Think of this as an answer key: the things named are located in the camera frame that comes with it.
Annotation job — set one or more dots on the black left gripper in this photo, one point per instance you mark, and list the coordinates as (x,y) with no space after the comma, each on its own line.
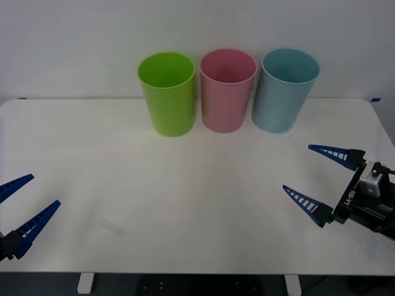
(2,248)

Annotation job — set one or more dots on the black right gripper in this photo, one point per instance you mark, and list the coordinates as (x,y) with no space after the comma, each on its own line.
(350,200)

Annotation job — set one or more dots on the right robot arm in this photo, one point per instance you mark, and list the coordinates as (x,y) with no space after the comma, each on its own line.
(370,182)

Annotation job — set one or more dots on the pink plastic bin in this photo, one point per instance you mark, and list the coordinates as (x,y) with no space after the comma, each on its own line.
(223,105)

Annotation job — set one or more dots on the white table leg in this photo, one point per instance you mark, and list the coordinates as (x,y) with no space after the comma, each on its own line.
(292,285)
(84,283)

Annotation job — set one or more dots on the green plastic bin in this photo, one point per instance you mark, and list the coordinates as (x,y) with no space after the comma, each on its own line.
(169,101)

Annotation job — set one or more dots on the pale blue plastic bin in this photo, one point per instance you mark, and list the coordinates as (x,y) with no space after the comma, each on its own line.
(279,105)

